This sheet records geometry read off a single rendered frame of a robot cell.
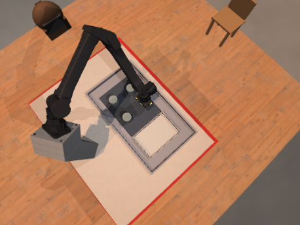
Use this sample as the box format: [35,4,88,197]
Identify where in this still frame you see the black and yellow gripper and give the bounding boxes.
[136,94,152,109]

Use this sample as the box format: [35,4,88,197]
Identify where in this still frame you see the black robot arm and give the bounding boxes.
[42,24,157,139]

